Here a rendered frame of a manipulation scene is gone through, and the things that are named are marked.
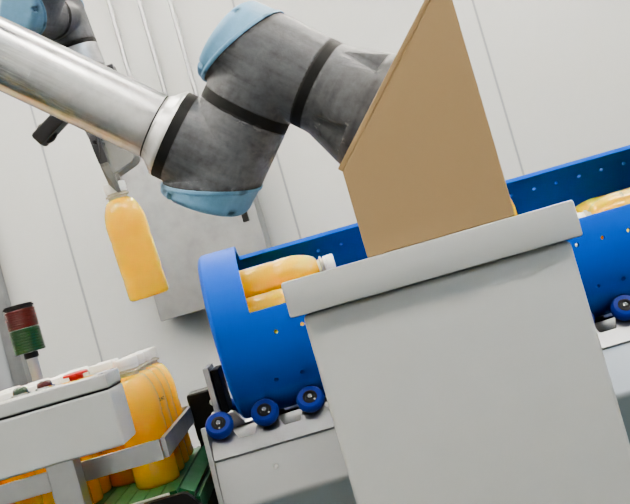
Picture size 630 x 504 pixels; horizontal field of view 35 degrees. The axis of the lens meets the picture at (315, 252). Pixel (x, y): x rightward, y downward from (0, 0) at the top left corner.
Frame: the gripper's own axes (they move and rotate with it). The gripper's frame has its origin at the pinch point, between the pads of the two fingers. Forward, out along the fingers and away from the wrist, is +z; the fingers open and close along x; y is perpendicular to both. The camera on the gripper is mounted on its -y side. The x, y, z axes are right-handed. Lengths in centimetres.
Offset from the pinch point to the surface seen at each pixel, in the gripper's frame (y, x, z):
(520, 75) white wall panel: 159, 317, -15
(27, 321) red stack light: -30.4, 28.6, 16.5
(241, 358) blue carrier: 11.8, -18.8, 33.6
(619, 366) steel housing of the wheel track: 67, -18, 56
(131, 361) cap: -4.9, -15.6, 28.3
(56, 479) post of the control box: -16, -37, 38
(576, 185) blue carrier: 78, 7, 28
